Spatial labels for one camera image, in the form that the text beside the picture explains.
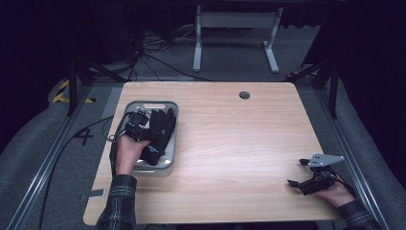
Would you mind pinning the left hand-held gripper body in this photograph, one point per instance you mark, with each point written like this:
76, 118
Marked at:
137, 124

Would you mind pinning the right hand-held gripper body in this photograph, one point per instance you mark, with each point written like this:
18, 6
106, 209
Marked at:
320, 182

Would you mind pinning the grey plastic bin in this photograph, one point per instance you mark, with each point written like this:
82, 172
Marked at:
169, 159

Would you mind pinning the person's right hand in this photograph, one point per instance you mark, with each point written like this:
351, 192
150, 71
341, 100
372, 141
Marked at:
336, 194

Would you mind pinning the person's left hand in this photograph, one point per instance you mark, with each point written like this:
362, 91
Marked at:
129, 155

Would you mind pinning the black metal stand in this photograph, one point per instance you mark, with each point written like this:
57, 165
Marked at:
333, 86
72, 86

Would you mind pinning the grey tape piece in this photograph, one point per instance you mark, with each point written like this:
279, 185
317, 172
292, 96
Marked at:
95, 194

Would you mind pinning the yellow black hazard tape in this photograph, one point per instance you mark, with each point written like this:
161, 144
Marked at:
60, 92

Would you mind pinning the aluminium floor rail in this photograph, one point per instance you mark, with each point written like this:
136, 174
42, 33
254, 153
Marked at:
44, 163
348, 150

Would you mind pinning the grey metal desk frame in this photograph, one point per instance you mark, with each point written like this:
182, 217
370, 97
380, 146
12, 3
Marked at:
237, 19

